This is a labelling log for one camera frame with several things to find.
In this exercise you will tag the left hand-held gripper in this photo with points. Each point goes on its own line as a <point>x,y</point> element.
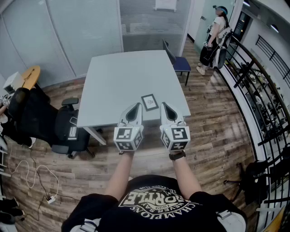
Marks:
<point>123,138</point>

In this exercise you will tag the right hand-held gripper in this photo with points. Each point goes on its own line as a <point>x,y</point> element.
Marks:
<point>179,138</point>

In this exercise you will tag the black picture frame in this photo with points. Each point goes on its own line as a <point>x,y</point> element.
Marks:
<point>149,102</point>

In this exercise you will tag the person's right forearm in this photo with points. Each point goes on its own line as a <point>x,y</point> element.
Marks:
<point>184,176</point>

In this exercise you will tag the person's left forearm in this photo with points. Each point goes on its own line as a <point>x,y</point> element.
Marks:
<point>120,174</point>

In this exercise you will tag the grey square table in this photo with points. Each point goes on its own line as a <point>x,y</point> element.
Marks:
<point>127,81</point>

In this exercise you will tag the black wristwatch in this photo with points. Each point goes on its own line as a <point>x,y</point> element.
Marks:
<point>177,156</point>

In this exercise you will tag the blue chair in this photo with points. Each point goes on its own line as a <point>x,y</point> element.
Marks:
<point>181,63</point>

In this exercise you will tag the smartphone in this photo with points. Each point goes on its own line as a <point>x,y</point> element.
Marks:
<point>73,120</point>

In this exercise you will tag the white printed card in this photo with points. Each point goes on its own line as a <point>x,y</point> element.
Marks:
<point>73,133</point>

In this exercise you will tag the black office chair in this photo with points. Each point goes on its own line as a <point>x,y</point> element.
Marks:
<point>65,138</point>

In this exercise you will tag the black metal railing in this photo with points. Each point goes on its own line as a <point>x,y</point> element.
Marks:
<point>260,95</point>

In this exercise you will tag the black printed t-shirt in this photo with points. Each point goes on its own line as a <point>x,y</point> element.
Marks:
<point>156,217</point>

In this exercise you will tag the black tripod stand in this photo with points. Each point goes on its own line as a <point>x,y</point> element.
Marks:
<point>253,181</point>

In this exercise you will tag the round wooden table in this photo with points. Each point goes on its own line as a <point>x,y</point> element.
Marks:
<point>31,75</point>

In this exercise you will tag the white power strip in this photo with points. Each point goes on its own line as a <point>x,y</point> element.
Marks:
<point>51,200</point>

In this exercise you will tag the white box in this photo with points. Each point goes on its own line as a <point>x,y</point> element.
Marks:
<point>12,82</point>

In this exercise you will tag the black shoes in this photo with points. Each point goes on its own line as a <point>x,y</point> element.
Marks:
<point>9,213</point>

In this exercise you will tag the white wall notice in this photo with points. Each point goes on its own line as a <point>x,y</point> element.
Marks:
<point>165,4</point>

